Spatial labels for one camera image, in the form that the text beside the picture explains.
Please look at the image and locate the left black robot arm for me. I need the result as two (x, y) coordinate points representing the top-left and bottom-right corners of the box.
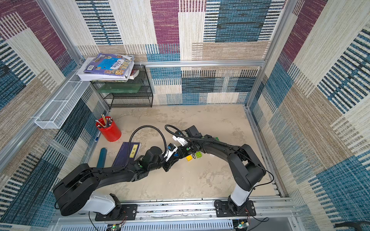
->
(53, 146), (180, 216)

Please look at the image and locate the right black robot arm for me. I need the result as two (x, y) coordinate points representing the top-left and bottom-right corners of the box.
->
(177, 135), (267, 215)

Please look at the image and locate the lime green square lego brick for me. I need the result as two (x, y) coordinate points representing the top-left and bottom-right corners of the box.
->
(195, 152), (202, 159)

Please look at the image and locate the purple notebook yellow label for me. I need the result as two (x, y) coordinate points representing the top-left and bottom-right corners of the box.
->
(112, 142), (141, 167)

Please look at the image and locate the red pencil cup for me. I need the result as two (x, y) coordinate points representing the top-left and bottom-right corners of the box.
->
(95, 114), (121, 142)

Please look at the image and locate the stack of books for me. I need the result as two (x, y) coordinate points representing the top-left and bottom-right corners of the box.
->
(77, 53), (141, 82)

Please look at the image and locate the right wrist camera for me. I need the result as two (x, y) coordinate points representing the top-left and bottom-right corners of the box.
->
(172, 127), (198, 147)

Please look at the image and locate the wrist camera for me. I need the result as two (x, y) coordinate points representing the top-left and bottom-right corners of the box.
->
(172, 127), (198, 147)
(164, 143), (178, 162)

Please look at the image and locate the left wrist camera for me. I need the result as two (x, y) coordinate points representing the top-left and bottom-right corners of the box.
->
(164, 143), (178, 162)

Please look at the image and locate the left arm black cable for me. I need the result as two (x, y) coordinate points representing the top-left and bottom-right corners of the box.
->
(127, 125), (168, 162)

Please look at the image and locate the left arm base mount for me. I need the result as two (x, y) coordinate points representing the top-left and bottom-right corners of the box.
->
(94, 204), (138, 222)

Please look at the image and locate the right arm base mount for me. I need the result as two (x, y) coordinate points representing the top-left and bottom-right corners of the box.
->
(214, 200), (256, 218)

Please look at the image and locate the black wire shelf rack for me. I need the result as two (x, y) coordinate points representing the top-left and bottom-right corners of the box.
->
(91, 65), (154, 109)

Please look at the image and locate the white wire mesh basket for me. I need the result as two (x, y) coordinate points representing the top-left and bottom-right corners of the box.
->
(35, 81), (90, 130)

